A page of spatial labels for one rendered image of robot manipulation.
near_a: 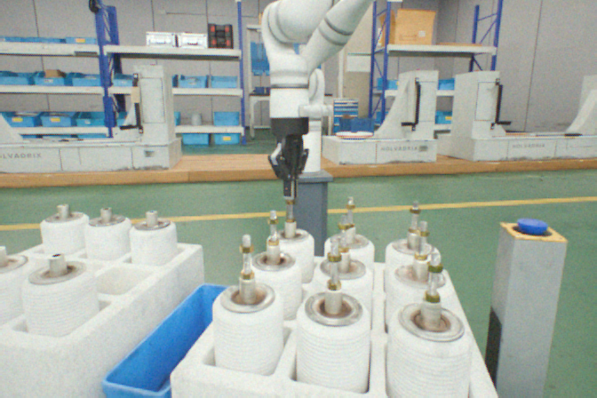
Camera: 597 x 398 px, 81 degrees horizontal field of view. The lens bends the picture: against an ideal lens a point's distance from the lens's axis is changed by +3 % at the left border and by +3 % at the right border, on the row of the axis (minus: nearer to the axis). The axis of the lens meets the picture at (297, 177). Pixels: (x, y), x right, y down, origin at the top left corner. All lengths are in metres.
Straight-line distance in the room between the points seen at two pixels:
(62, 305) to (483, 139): 3.01
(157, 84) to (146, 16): 6.73
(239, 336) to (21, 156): 2.57
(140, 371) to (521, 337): 0.62
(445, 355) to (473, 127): 2.86
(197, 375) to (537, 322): 0.51
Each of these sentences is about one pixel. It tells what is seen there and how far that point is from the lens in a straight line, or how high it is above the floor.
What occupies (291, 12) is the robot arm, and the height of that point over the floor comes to 0.66.
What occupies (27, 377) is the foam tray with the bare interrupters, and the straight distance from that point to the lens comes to 0.69.
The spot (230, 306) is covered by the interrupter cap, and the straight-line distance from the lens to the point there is 0.49.
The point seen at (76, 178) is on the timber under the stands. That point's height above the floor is 0.05.
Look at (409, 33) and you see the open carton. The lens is 5.94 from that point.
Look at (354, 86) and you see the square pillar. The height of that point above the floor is 0.93.
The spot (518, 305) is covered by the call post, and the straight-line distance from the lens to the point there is 0.68.
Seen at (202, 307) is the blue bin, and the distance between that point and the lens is 0.86.
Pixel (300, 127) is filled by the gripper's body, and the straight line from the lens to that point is 0.64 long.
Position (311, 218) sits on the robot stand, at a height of 0.16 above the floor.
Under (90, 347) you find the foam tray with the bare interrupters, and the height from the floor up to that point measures 0.16.
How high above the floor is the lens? 0.51
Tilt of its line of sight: 11 degrees down
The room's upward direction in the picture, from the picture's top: straight up
